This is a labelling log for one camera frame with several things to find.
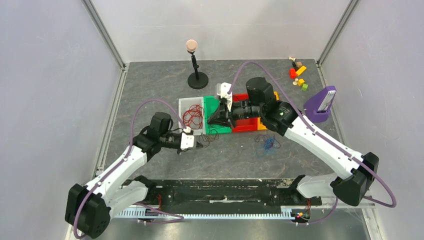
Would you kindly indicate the orange plastic bin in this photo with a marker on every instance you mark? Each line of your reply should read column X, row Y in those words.
column 260, row 125

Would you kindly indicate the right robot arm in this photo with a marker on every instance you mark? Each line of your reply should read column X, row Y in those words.
column 350, row 179

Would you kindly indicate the green plastic bin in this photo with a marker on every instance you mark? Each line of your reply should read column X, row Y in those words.
column 210, row 106

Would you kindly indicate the yellow wooden bar block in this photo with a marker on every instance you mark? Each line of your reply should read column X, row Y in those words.
column 301, row 70

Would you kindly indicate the red wooden block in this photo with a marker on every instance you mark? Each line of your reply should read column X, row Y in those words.
column 292, row 73

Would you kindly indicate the black microphone stand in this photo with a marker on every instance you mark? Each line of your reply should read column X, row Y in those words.
column 196, row 80

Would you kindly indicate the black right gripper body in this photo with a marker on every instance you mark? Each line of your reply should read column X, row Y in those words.
column 226, row 114

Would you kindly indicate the purple metronome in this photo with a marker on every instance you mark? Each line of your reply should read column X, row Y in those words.
column 318, row 108

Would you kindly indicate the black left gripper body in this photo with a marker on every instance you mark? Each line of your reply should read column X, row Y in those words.
column 169, row 140

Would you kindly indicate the white cable duct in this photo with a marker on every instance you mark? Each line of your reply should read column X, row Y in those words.
column 138, row 212

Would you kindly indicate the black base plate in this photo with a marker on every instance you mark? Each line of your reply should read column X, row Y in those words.
column 225, row 196

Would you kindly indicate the red plastic bin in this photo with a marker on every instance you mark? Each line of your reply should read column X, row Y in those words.
column 244, row 125

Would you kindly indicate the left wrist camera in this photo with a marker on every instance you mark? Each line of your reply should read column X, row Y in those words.
column 188, row 140

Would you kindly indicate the yellow wooden cube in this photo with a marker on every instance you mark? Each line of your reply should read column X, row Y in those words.
column 300, row 82

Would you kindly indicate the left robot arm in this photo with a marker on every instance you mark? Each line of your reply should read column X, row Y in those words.
column 90, row 207

